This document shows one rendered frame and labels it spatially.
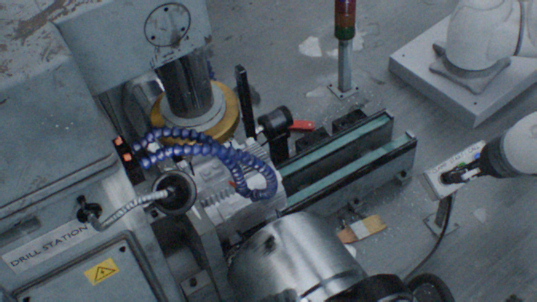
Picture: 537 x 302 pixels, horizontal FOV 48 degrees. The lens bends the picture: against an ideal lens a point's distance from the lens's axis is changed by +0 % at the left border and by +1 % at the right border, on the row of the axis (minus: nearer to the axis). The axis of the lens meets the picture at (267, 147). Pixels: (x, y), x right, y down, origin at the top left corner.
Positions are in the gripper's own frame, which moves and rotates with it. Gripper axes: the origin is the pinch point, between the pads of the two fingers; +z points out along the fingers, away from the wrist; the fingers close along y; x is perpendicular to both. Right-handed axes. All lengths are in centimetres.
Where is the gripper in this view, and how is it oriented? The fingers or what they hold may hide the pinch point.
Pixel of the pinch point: (455, 175)
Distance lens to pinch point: 138.6
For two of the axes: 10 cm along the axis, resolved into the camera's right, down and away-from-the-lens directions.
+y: -8.6, 4.4, -2.6
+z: -1.8, 2.2, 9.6
